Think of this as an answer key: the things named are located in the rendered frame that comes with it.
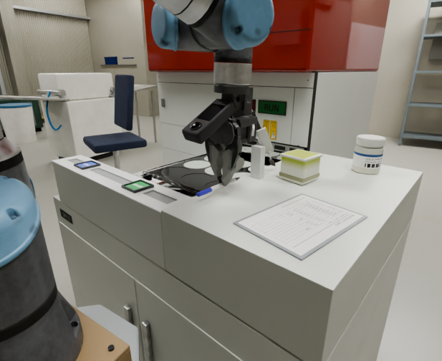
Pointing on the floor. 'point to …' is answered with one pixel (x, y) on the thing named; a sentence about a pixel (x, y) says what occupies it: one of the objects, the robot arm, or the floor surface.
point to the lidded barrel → (18, 122)
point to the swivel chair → (125, 92)
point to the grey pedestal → (127, 335)
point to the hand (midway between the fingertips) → (221, 180)
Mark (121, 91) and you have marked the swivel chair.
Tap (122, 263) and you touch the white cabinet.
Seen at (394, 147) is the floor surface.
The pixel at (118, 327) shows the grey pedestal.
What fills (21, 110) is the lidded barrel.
